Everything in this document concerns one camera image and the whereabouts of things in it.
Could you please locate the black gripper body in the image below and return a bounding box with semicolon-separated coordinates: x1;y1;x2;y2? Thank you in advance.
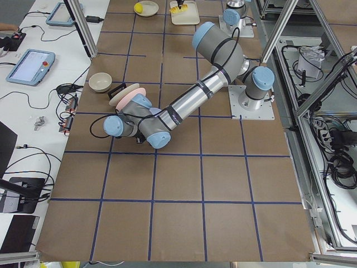
176;0;184;6

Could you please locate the striped bread roll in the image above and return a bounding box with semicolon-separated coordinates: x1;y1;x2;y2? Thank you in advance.
169;4;188;14

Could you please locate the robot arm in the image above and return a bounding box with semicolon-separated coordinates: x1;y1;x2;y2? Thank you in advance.
169;1;251;30
103;22;244;149

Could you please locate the cream plate with lemon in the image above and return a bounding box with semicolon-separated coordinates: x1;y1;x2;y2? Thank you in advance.
136;1;159;17

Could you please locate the black plate rack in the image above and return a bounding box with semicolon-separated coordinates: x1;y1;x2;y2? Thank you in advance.
107;83;127;99

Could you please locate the pink plate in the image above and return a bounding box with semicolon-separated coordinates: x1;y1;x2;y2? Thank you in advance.
115;88;146;111

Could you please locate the cream plate in rack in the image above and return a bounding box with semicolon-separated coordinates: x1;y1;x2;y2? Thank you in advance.
109;83;139;107

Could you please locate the white rectangular tray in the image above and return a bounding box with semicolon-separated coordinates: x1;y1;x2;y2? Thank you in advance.
171;1;200;25

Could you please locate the yellow lemon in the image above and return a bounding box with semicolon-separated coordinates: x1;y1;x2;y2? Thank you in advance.
134;3;143;14

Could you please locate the black power adapter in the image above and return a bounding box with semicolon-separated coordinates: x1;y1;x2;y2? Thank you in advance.
85;16;104;23

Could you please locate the cream bowl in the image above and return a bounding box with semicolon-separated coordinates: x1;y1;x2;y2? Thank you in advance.
89;73;112;93

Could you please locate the far teach pendant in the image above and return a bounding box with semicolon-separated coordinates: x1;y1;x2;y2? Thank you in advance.
46;2;74;27

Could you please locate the teach pendant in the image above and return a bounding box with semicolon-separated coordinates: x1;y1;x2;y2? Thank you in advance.
46;2;74;27
6;49;56;86

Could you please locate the near teach pendant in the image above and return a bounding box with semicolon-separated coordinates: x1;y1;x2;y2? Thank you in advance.
6;49;56;86

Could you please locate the black monitor stand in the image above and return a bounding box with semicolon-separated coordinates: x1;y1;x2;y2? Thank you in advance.
1;123;45;214

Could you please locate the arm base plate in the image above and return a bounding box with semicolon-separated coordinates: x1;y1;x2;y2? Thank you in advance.
219;15;254;38
228;85;275;121

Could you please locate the aluminium frame post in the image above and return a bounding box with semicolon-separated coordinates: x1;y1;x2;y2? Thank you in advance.
64;0;98;59

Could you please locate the usb hub with cables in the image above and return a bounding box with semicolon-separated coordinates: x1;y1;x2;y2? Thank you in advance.
56;93;79;136

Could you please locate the metal clamp bracket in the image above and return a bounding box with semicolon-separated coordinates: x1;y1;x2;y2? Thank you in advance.
34;116;47;131

